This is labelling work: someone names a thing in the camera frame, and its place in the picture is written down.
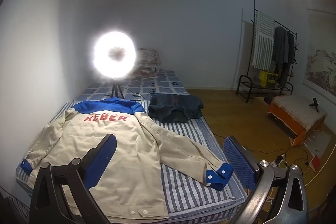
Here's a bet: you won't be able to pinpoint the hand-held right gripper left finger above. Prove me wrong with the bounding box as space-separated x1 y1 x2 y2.
29 133 117 224

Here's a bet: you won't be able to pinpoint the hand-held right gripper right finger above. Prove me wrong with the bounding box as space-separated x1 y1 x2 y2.
223 135 310 224

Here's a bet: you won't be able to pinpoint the beige and blue jacket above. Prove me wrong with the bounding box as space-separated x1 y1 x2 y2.
20 97 234 223

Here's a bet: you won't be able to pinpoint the dark blue folded clothes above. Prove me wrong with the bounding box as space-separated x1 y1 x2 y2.
148 93 205 123

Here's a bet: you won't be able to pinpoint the dark hanging clothes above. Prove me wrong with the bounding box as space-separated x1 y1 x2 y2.
271 26 297 86

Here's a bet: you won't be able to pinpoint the black clothes rack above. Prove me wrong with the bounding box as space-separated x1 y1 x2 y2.
236 0 300 104

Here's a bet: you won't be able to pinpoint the white power strip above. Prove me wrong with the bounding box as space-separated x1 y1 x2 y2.
272 153 285 167

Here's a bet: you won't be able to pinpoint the blue striped blanket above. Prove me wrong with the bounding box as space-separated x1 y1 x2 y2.
16 99 248 224

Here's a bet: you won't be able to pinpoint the orange ottoman with white cover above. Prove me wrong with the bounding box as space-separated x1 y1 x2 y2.
267 95 328 146

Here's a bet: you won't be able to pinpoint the red flat object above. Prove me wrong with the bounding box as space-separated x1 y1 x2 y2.
310 155 322 170

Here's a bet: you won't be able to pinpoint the yellow box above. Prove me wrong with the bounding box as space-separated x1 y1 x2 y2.
259 70 279 88

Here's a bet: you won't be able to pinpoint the small black tripod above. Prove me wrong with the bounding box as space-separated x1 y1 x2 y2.
308 97 320 112

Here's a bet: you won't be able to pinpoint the blue checked bed sheet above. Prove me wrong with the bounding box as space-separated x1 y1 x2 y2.
79 69 189 104

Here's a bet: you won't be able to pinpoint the striped hanging towel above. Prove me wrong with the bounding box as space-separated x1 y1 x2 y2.
253 10 276 69

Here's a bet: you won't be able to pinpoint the black floor cable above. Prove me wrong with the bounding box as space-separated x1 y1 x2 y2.
242 146 284 156

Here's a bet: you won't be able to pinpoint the black ring light tripod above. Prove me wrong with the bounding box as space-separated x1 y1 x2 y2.
109 80 125 100

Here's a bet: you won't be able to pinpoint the wall poster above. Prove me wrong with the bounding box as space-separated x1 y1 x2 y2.
302 7 336 98

